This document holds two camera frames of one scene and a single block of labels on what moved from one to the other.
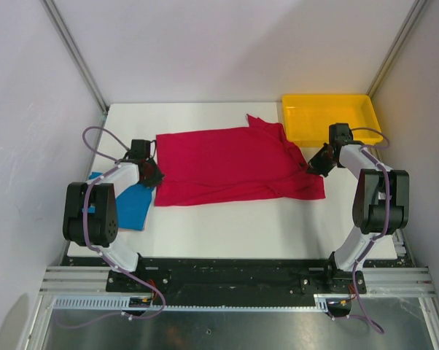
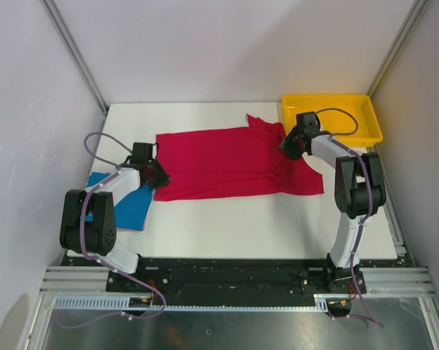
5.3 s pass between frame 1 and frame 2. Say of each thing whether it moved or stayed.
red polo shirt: stayed
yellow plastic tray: stayed
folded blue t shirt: stayed
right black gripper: moved
